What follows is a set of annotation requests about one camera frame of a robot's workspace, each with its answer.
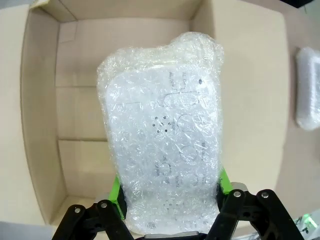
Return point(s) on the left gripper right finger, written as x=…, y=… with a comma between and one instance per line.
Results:
x=250, y=215

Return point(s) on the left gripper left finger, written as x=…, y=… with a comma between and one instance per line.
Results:
x=100, y=220

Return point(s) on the bubble-wrapped white clock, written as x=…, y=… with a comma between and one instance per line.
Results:
x=162, y=125

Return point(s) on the wrapped clock with QR label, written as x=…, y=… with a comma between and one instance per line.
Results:
x=308, y=90

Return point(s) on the brown cardboard box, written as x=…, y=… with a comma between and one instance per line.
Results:
x=75, y=112

